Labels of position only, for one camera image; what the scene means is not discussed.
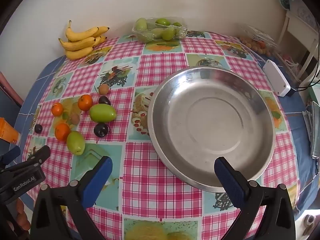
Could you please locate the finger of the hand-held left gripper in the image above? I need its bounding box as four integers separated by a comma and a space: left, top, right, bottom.
5, 145, 52, 172
0, 146, 21, 167

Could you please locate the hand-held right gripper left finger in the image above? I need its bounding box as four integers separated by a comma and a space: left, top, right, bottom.
30, 156, 113, 240

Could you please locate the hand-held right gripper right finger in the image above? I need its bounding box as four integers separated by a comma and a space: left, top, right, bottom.
214, 156, 297, 240

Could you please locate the orange mandarin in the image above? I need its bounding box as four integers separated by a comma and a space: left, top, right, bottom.
78, 94, 93, 111
51, 102, 64, 117
54, 123, 71, 142

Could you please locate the green jujube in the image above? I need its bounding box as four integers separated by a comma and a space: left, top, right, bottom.
89, 104, 117, 123
66, 131, 86, 156

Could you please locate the steel bowl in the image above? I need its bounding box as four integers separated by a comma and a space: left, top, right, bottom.
147, 66, 276, 193

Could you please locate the person's left hand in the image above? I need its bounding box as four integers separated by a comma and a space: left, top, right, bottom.
7, 198, 32, 238

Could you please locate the orange bottle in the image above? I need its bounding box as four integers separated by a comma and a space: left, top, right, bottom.
0, 117, 21, 145

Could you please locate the pink checked printed tablecloth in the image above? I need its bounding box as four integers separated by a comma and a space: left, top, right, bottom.
21, 31, 300, 240

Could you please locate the reddish curved furniture edge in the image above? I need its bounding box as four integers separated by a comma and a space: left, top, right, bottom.
0, 71, 24, 108

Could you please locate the white power adapter box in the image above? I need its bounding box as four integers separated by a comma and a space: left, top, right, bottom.
262, 59, 291, 97

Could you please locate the yellow banana bunch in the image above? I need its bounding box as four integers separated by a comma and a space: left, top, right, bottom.
58, 20, 110, 60

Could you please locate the pile of tan longans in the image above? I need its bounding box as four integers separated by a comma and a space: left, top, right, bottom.
239, 35, 272, 55

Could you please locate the clear plastic clamshell box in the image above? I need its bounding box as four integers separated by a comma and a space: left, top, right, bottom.
236, 24, 279, 55

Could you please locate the clear wrapped plastic tray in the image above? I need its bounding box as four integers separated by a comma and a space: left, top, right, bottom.
132, 17, 188, 43

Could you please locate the pile of packed green jujubes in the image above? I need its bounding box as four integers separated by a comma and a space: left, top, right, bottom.
135, 17, 183, 42

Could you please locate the white chair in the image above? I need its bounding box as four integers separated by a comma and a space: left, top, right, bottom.
276, 10, 320, 90

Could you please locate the black cable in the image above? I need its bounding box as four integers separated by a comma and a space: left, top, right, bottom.
287, 62, 320, 97

